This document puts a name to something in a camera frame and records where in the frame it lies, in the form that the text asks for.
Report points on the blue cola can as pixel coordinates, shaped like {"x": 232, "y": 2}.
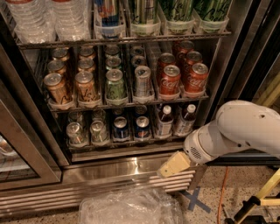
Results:
{"x": 120, "y": 128}
{"x": 142, "y": 127}
{"x": 140, "y": 110}

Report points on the dark bottle white cap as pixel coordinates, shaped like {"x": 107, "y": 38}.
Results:
{"x": 164, "y": 121}
{"x": 185, "y": 121}

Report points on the rear red cola can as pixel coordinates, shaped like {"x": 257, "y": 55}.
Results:
{"x": 181, "y": 48}

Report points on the bottom wire shelf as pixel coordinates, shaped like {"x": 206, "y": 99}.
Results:
{"x": 125, "y": 144}

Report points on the yellow black stand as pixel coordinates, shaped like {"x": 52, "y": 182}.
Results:
{"x": 261, "y": 199}

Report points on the rear blue cola can right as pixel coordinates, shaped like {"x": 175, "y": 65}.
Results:
{"x": 140, "y": 110}

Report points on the front green can middle shelf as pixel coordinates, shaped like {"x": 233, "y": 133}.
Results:
{"x": 115, "y": 84}

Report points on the green can top shelf right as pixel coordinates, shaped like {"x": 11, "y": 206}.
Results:
{"x": 212, "y": 10}

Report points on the left glass fridge door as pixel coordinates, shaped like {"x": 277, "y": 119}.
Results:
{"x": 24, "y": 159}

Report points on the green can top shelf left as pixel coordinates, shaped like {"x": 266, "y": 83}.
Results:
{"x": 177, "y": 10}

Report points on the front blue cola can right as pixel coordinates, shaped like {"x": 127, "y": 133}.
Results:
{"x": 142, "y": 127}

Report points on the front silver can middle shelf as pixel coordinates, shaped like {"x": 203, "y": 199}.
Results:
{"x": 143, "y": 81}

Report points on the tan can column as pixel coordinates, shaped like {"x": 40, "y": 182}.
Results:
{"x": 87, "y": 52}
{"x": 57, "y": 66}
{"x": 60, "y": 54}
{"x": 86, "y": 65}
{"x": 85, "y": 84}
{"x": 58, "y": 88}

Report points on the red cola can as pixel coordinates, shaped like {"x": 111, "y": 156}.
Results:
{"x": 169, "y": 80}
{"x": 195, "y": 81}
{"x": 191, "y": 58}
{"x": 164, "y": 60}
{"x": 181, "y": 48}

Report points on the front red cola can right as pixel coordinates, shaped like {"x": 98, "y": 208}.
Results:
{"x": 195, "y": 81}

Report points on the wire shelf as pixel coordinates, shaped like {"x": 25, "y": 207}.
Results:
{"x": 123, "y": 41}
{"x": 125, "y": 144}
{"x": 76, "y": 105}

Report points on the blue tape cross on floor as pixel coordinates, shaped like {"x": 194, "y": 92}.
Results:
{"x": 194, "y": 201}

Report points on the rear silver can middle shelf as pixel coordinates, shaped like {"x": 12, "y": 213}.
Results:
{"x": 136, "y": 51}

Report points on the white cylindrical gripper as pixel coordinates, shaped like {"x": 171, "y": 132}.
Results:
{"x": 194, "y": 147}

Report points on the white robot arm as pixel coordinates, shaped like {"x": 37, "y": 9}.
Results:
{"x": 238, "y": 126}

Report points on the stainless fridge base grille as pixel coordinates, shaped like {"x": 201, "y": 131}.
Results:
{"x": 87, "y": 180}

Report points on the rear green can middle shelf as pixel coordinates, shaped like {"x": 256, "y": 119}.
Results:
{"x": 112, "y": 51}

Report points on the top wire shelf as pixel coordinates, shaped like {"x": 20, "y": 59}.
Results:
{"x": 123, "y": 41}

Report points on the open glass fridge door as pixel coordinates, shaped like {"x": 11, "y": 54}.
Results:
{"x": 243, "y": 59}

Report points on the middle wire shelf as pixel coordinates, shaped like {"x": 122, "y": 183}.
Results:
{"x": 76, "y": 105}

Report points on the clear plastic bin on floor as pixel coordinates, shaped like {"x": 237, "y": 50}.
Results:
{"x": 133, "y": 206}

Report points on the silver green can top shelf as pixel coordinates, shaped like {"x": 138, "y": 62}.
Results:
{"x": 143, "y": 12}

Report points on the front red cola can left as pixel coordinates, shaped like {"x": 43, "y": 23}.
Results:
{"x": 169, "y": 80}

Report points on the front blue cola can left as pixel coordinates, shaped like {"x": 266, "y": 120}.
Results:
{"x": 120, "y": 128}

